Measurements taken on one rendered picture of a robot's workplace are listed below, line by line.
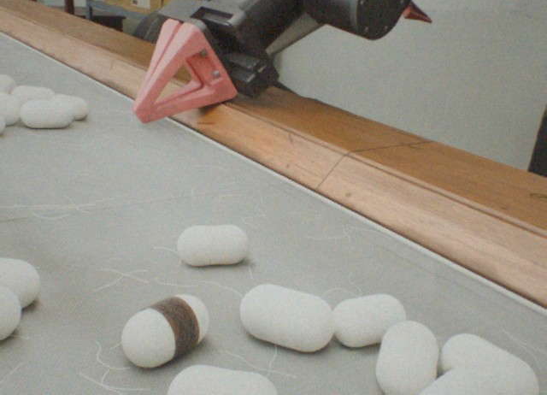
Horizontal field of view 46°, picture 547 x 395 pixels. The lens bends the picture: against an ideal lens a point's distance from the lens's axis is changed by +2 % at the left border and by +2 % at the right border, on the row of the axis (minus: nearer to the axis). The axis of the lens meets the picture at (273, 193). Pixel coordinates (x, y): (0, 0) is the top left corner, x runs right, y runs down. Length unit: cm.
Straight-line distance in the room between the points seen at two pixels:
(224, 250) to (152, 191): 11
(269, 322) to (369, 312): 4
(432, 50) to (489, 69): 25
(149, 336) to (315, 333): 6
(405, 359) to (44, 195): 23
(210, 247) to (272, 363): 7
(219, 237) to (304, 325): 8
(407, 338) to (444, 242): 13
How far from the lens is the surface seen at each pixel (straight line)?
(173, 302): 23
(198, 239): 29
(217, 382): 20
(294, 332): 23
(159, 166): 43
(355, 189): 39
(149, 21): 97
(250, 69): 50
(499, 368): 23
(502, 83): 249
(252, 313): 24
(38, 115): 50
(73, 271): 29
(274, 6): 53
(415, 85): 268
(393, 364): 22
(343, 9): 50
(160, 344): 22
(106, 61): 71
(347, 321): 24
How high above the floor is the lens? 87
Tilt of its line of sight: 20 degrees down
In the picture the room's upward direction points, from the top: 6 degrees clockwise
